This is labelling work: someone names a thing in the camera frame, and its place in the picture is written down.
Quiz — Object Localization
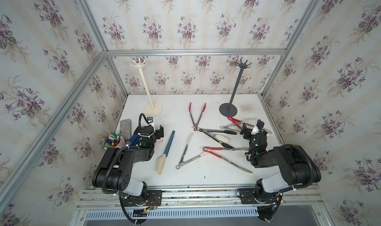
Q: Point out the red handled steel tongs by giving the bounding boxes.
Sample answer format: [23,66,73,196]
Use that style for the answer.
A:
[202,147,253,174]

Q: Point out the dark grey utensil rack stand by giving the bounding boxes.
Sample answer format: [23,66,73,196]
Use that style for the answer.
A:
[219,58,251,117]

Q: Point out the black steel tongs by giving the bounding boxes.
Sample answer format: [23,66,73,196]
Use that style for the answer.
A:
[193,127,237,149]

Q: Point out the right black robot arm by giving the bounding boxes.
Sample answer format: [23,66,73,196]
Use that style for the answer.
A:
[240,120,321,203]

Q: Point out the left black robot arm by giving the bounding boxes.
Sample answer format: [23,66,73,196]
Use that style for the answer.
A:
[92,113,164,205]

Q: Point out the white tipped tongs at right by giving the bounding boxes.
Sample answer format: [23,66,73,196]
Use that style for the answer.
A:
[220,118,258,129]

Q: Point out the cream utensil rack stand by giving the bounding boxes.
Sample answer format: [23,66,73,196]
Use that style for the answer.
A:
[131,58,163,117]

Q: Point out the cream tipped steel tongs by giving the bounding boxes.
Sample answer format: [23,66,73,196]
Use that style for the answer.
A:
[175,132,209,170]

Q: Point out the red tipped steel tongs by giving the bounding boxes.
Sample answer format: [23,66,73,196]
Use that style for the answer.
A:
[188,102,207,129]

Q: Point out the grey whiteboard eraser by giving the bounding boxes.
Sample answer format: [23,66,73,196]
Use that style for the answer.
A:
[120,119,132,139]

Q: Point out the pink cup of pens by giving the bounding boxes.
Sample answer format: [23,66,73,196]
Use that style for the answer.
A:
[100,130,126,148]

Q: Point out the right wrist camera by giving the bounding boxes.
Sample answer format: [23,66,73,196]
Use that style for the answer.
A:
[251,125,261,135]

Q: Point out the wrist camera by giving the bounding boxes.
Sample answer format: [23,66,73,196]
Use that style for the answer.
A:
[146,117,154,126]
[251,125,261,135]

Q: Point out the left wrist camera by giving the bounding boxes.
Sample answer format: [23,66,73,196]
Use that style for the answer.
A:
[146,117,154,126]

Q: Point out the red handled tongs at right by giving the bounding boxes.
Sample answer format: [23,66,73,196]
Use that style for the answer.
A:
[227,117,273,134]

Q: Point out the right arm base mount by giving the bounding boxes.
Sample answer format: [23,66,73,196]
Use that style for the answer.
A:
[236,188,283,223]

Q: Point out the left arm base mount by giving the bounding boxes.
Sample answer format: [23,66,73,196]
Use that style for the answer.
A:
[119,190,163,224]

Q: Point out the aluminium front rail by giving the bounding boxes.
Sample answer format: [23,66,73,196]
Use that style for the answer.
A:
[74,184,323,210]

